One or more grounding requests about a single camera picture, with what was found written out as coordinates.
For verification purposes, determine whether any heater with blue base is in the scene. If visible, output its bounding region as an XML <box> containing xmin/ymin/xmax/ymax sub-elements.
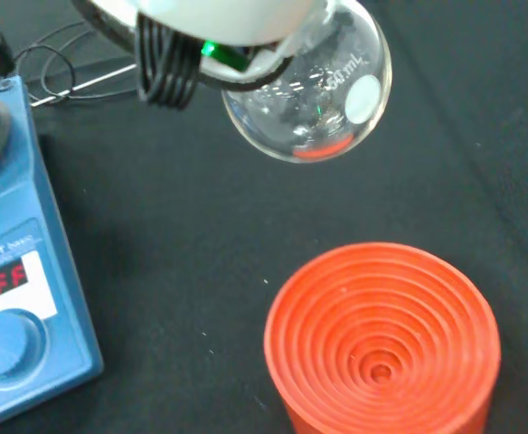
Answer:
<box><xmin>0</xmin><ymin>22</ymin><xmax>106</xmax><ymax>433</ymax></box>

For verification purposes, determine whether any thin metal probe rod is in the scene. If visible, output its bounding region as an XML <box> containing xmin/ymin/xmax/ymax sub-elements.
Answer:
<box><xmin>30</xmin><ymin>62</ymin><xmax>138</xmax><ymax>109</ymax></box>

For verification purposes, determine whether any thin black cable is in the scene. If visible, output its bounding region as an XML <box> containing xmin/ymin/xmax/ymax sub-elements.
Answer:
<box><xmin>13</xmin><ymin>21</ymin><xmax>139</xmax><ymax>104</ymax></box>

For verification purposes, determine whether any orange ribbed flask stand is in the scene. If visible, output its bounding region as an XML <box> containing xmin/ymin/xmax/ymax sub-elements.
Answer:
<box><xmin>263</xmin><ymin>241</ymin><xmax>503</xmax><ymax>434</ymax></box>

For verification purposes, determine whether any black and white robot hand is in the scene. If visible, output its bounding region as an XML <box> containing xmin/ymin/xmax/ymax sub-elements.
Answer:
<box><xmin>71</xmin><ymin>0</ymin><xmax>334</xmax><ymax>111</ymax></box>

